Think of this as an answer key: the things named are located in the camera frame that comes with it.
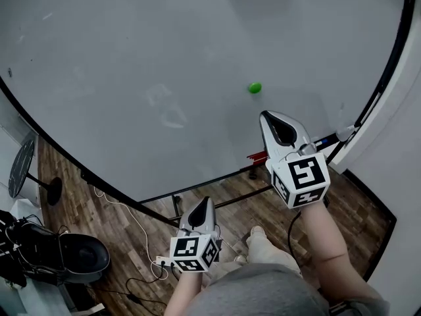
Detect red plastic board accessory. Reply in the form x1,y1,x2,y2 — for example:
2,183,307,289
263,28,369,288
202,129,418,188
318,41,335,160
246,150,268,163

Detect black white-striped bag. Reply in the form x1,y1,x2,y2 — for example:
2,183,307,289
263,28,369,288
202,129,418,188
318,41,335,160
0,209,28,288

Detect whiteboard on black stand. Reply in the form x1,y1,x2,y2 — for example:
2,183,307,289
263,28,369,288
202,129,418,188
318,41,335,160
0,0,417,230

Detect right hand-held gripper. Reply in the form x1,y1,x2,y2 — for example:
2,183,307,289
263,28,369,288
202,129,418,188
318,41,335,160
259,110,332,210

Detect person's left forearm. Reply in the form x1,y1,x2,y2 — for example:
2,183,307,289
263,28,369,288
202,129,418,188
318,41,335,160
163,270,205,316

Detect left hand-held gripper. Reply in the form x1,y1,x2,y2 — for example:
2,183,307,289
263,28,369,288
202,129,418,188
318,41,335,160
168,196,221,274

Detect person's beige trousers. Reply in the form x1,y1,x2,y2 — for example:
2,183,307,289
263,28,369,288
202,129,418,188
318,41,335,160
213,234,304,286

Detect round dark pedestal table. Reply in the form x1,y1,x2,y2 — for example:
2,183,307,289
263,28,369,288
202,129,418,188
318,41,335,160
8,139,63,207

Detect clear plastic pen holder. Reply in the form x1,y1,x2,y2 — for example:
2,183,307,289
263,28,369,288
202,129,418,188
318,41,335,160
335,122,358,143

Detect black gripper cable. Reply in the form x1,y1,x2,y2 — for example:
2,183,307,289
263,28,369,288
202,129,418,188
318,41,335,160
287,210,303,263

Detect person's grey shirt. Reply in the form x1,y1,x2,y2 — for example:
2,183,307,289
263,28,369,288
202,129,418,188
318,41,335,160
186,263,392,316

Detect white low table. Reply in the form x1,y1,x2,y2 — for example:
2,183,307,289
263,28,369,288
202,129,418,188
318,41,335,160
0,275,106,316

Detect white power cable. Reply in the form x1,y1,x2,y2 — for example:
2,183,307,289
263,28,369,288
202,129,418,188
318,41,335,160
93,186,169,281

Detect black floor cable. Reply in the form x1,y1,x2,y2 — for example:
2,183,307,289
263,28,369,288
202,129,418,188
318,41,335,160
126,267,169,308

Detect person's right forearm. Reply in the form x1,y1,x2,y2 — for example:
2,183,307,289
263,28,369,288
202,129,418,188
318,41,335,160
300,202,373,309

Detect black white striped strap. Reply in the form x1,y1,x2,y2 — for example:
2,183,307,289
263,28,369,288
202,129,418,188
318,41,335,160
328,302,350,316

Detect black-framed window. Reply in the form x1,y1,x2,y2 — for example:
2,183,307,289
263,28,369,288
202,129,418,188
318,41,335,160
357,90,384,134

